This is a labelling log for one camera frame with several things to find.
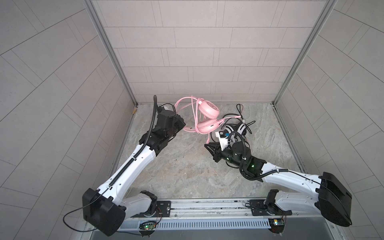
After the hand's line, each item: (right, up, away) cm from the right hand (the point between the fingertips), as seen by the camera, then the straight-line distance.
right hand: (205, 147), depth 72 cm
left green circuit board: (-26, -34, -7) cm, 43 cm away
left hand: (-9, +15, +2) cm, 18 cm away
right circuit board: (+33, -35, -4) cm, 49 cm away
